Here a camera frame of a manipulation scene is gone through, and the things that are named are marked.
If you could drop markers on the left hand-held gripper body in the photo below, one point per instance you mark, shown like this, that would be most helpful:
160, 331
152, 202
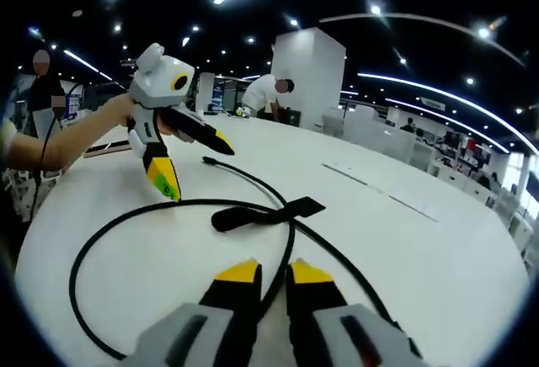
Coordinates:
158, 81

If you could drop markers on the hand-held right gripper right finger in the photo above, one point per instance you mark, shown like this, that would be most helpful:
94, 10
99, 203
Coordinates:
337, 333

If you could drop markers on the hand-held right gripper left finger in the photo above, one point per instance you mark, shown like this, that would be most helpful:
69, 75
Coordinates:
198, 333

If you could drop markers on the white desk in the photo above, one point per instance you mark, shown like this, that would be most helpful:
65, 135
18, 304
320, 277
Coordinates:
168, 283

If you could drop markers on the person's left hand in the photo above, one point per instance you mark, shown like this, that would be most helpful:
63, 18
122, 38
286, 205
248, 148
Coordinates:
122, 110

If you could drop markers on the person's right hand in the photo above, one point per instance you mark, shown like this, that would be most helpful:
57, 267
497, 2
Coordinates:
273, 333

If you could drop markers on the small white yellow device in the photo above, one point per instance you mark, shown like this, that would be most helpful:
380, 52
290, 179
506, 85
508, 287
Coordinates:
243, 111

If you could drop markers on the brown flat board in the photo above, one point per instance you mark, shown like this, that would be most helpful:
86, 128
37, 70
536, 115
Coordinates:
107, 149

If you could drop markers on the black box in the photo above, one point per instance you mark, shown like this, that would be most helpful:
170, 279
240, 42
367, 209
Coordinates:
290, 117

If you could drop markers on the white square pillar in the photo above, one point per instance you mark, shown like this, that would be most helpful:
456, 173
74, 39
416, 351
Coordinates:
311, 76

